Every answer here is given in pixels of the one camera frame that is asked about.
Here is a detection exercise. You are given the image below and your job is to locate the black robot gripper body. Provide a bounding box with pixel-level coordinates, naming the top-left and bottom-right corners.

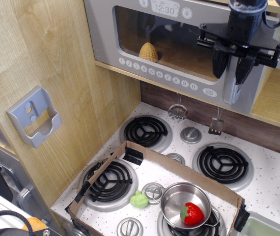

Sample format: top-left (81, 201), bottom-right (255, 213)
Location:
top-left (197, 10), bottom-right (280, 68)

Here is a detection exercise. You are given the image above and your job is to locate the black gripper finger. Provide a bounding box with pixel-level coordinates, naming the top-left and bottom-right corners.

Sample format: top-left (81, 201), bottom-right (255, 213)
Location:
top-left (235, 55), bottom-right (257, 85)
top-left (212, 48), bottom-right (229, 79)

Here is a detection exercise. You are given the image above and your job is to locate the grey toy microwave door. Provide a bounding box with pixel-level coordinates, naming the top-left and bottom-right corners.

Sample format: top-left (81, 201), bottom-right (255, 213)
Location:
top-left (84, 0), bottom-right (270, 114)

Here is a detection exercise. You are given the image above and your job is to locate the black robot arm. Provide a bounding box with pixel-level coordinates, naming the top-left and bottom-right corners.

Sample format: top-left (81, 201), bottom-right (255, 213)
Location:
top-left (197, 0), bottom-right (280, 85)

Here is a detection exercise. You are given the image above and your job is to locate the hanging metal spatula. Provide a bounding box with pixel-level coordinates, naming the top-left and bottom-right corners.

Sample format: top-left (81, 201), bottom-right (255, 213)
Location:
top-left (208, 107), bottom-right (224, 136)

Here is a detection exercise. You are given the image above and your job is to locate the hanging metal strainer spoon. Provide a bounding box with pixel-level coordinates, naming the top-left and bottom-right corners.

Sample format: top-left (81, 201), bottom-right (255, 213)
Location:
top-left (168, 94), bottom-right (188, 121)

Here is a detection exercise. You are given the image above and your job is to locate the yellow toy corn cob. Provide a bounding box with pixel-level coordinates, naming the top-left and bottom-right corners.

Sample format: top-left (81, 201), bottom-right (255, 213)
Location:
top-left (139, 42), bottom-right (159, 63)

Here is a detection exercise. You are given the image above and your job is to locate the back grey stove knob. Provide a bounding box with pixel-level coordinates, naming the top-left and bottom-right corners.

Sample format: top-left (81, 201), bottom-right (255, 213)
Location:
top-left (180, 127), bottom-right (202, 144)

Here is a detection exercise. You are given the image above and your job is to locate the grey stove knob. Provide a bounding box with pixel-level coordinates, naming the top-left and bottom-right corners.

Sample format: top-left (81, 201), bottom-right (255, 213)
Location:
top-left (116, 217), bottom-right (143, 236)
top-left (180, 127), bottom-right (202, 144)
top-left (141, 182), bottom-right (165, 205)

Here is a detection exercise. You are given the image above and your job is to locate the back right stove burner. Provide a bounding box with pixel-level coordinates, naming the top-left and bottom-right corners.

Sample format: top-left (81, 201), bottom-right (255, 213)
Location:
top-left (191, 143), bottom-right (254, 192)

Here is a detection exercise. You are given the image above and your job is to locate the back left stove burner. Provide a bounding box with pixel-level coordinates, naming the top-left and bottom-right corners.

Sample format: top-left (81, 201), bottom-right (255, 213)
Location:
top-left (119, 115), bottom-right (173, 153)

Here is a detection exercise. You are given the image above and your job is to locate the middle small grey knob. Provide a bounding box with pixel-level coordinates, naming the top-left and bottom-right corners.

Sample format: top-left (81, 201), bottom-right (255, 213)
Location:
top-left (166, 153), bottom-right (186, 165)

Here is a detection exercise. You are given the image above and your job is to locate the centre grey stove knob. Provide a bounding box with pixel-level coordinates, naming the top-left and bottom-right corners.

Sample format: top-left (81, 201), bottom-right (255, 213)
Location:
top-left (141, 182), bottom-right (165, 205)

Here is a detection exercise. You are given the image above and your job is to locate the small steel pot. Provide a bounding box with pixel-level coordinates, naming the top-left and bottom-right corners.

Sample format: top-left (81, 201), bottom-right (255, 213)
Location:
top-left (152, 182), bottom-right (220, 231)

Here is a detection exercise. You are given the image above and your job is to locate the brown cardboard barrier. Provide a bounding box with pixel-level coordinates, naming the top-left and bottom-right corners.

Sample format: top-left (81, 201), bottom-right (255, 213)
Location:
top-left (66, 141), bottom-right (250, 236)

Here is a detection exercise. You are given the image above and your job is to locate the red toy strawberry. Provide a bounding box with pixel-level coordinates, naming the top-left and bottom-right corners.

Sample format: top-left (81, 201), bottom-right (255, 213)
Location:
top-left (180, 202), bottom-right (204, 225)

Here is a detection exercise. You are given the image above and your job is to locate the grey toy sink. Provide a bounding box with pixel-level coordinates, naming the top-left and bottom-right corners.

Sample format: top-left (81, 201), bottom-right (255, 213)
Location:
top-left (231, 197), bottom-right (280, 236)

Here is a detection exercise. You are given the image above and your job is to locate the green toy vegetable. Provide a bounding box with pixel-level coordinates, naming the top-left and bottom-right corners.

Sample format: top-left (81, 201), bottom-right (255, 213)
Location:
top-left (130, 190), bottom-right (148, 208)

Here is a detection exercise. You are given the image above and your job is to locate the front left stove burner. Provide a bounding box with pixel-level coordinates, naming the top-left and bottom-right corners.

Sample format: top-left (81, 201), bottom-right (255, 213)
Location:
top-left (84, 160), bottom-right (139, 212)

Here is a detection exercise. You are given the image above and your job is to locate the front grey stove knob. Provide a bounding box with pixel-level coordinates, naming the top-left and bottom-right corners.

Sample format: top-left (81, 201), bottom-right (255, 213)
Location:
top-left (116, 217), bottom-right (143, 236)

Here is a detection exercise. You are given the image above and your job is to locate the orange toy food piece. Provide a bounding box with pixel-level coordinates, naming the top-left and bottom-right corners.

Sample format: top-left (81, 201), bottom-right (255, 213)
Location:
top-left (27, 217), bottom-right (47, 232)

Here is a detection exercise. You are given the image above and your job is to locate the grey wall phone holder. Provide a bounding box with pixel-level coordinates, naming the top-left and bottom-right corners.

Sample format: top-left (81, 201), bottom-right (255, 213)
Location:
top-left (6, 86), bottom-right (62, 148)

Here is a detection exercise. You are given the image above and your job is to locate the grey oven door handle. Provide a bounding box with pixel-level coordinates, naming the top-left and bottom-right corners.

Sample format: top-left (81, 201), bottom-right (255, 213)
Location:
top-left (16, 187), bottom-right (36, 216)

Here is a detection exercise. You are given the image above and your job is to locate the black cable lower left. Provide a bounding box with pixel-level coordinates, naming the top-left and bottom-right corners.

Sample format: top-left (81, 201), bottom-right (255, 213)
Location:
top-left (0, 210), bottom-right (36, 236)

